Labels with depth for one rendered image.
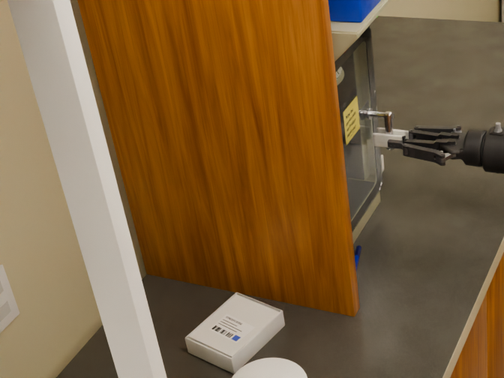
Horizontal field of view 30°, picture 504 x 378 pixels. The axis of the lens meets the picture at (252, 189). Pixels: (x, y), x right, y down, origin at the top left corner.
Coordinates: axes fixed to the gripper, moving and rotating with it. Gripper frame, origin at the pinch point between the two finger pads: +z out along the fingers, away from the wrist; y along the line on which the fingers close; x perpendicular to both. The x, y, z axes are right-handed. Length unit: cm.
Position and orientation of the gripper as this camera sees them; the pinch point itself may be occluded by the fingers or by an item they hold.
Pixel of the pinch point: (391, 138)
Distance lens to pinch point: 202.2
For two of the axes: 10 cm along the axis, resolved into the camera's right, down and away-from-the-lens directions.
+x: 1.4, 8.4, 5.3
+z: -8.9, -1.3, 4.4
